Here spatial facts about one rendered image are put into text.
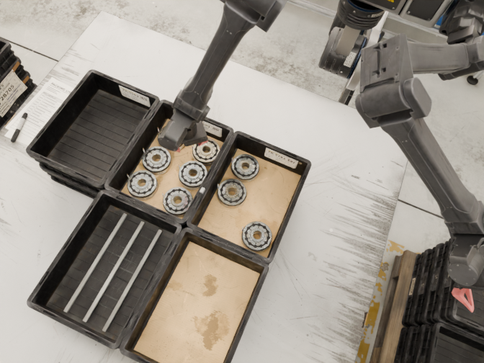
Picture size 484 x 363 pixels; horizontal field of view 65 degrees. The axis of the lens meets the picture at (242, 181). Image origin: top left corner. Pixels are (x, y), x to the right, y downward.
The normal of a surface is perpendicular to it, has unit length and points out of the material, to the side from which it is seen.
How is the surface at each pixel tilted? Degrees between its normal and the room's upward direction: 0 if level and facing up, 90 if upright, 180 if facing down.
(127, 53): 0
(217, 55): 87
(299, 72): 0
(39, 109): 0
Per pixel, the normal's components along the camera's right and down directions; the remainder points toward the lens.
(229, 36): -0.36, 0.81
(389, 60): -0.77, -0.18
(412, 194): 0.07, -0.41
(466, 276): -0.67, 0.44
